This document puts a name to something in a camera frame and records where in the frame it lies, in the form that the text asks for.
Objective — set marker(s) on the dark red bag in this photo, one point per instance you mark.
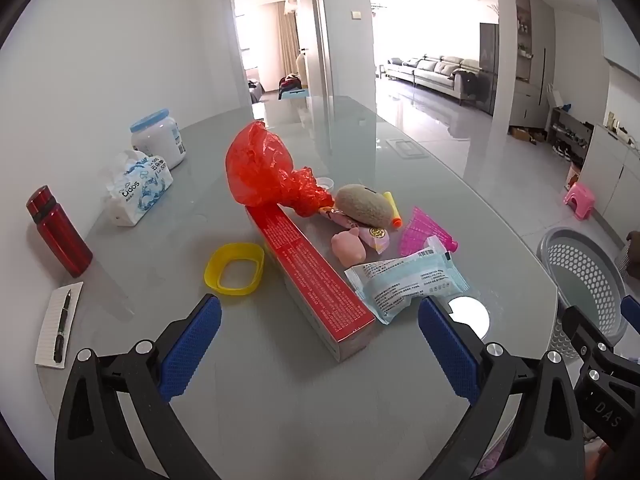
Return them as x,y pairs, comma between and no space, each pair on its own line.
290,82

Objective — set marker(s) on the pink mat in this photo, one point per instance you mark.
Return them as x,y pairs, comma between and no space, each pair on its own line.
492,465

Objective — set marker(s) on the black pen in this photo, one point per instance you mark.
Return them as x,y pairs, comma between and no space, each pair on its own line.
62,325

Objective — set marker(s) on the pink plastic grid piece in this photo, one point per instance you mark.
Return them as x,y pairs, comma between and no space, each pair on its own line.
425,232

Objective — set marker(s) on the white lined notepad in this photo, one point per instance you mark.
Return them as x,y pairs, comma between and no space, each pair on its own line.
47,330

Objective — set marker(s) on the bed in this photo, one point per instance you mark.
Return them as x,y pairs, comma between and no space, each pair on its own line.
256,92

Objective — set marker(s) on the cardboard boxes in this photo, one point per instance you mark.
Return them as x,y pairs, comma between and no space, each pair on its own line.
525,135

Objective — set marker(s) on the white sideboard cabinet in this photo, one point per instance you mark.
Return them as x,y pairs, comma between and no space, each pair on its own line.
615,175

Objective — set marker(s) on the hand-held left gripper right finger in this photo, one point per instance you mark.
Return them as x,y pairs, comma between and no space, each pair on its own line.
447,350

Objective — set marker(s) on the white round lid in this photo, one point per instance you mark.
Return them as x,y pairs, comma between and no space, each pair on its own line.
472,317

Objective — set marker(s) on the grey perforated plastic basket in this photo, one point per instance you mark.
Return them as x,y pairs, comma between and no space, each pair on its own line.
575,260

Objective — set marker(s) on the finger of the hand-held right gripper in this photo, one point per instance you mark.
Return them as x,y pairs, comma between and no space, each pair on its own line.
631,312
590,342

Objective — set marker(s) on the pink packet gold emblem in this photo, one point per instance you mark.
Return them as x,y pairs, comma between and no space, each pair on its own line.
375,239

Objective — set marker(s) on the beige plush toy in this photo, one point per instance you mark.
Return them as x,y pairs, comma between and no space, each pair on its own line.
362,205

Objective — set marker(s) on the blue white mask packet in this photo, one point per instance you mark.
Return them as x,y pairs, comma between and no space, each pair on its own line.
400,285

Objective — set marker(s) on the white jar blue lid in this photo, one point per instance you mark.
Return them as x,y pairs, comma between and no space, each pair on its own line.
160,142

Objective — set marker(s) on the white paper bag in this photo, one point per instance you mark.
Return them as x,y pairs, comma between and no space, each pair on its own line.
552,95

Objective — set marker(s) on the dark tall cabinet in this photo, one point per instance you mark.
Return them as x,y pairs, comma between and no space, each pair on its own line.
489,70

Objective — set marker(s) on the white door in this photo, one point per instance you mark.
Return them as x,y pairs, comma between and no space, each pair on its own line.
315,35

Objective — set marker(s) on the long red cardboard box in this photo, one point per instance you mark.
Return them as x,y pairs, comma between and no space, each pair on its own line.
305,270

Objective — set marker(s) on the red plastic bag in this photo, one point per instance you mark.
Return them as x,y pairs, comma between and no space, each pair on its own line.
260,165

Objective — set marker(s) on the white shelf unit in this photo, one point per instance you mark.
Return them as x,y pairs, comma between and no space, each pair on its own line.
535,90

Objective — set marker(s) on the red metal bottle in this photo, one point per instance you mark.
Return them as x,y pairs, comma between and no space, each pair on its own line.
60,235

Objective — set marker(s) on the dark jacket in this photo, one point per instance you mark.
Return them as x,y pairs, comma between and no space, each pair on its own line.
470,85

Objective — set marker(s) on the yellow foam dart orange tip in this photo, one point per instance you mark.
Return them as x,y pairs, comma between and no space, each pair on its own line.
392,207

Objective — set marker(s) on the pink pig toy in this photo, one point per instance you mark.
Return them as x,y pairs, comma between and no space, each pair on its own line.
347,247

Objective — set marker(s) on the white blue tissue pack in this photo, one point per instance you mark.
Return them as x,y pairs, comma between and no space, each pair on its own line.
135,190

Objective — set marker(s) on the pink plastic stool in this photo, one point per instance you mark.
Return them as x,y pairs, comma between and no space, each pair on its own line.
580,197

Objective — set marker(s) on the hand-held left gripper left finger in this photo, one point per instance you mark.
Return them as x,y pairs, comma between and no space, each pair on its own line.
192,345

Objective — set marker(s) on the small blue stool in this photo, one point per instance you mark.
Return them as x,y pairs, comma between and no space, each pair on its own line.
295,94

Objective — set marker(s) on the shoe rack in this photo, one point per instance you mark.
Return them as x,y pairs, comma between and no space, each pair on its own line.
570,135

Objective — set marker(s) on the grey sofa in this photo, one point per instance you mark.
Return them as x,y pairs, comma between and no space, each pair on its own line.
435,72

